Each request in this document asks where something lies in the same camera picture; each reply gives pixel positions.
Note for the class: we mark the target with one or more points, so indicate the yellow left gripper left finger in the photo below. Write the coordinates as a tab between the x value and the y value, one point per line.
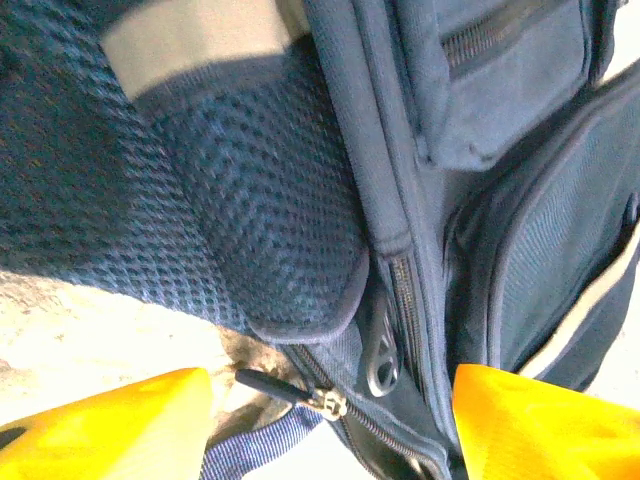
110	430

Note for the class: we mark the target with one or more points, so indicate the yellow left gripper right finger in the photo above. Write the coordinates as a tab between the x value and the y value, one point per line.
540	430

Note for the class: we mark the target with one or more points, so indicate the navy blue backpack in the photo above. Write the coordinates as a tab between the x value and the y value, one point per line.
350	175

